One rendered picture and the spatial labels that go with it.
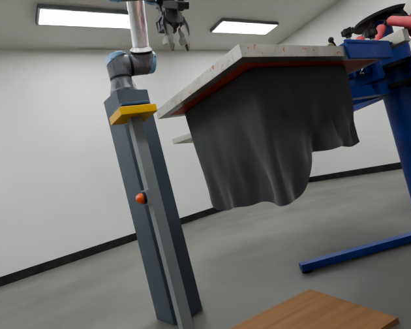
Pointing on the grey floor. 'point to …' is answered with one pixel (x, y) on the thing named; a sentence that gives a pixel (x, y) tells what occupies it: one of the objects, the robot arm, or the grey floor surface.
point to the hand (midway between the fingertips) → (181, 46)
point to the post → (156, 205)
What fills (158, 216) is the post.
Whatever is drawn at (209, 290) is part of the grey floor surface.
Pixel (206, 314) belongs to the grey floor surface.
